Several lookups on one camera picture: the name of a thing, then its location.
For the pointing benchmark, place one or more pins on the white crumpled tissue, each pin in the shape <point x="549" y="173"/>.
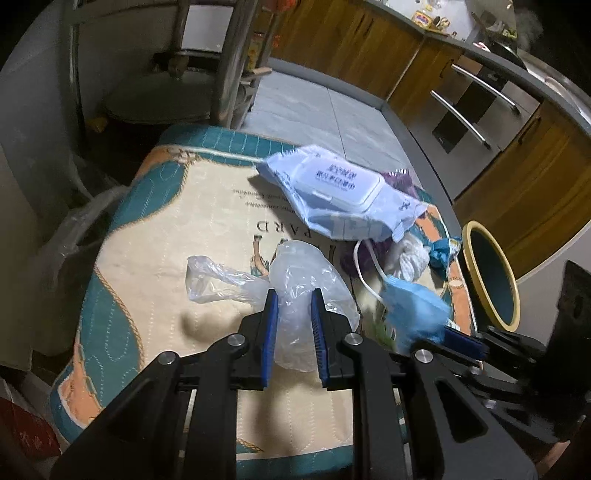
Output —
<point x="407" y="259"/>

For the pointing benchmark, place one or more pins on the blue face mask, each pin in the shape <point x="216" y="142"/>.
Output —
<point x="415" y="312"/>

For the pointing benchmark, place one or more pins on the metal wok on shelf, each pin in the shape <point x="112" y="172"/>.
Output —
<point x="158" y="98"/>

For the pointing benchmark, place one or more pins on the black pan with wooden handle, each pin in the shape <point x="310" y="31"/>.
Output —
<point x="248" y="76"/>

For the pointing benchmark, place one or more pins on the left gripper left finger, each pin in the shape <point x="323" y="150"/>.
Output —
<point x="177" y="418"/>

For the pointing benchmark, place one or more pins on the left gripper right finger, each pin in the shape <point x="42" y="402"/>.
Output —
<point x="413" y="418"/>

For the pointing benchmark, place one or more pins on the yellow teal trash bin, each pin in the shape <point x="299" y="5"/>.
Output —
<point x="490" y="279"/>

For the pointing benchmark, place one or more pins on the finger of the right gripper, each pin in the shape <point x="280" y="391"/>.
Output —
<point x="464" y="344"/>

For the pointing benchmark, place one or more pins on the stainless steel shelf rack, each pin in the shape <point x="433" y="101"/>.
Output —
<point x="106" y="42"/>

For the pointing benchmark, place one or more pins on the white blue wet wipes pack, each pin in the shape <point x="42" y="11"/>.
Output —
<point x="339" y="199"/>

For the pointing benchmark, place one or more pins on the stainless steel oven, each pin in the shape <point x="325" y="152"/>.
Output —
<point x="474" y="111"/>

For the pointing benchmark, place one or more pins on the clear plastic bag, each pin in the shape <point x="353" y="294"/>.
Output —
<point x="298" y="269"/>

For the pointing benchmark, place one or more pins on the wooden kitchen cabinets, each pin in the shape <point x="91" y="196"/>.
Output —
<point x="508" y="152"/>

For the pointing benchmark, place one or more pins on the pink purple snack wrapper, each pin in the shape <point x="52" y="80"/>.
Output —
<point x="401" y="180"/>

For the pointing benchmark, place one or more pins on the teal orange quilted cushion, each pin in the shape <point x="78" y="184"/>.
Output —
<point x="192" y="248"/>

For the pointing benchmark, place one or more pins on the blue white courier bag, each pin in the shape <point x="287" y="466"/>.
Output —
<point x="443" y="252"/>

